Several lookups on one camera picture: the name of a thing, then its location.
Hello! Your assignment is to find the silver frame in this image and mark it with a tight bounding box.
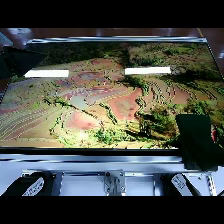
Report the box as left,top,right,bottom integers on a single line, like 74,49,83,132
0,35,224,197

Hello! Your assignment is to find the dark green T-shirt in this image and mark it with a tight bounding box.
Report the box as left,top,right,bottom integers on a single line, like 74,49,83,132
175,113,218,171

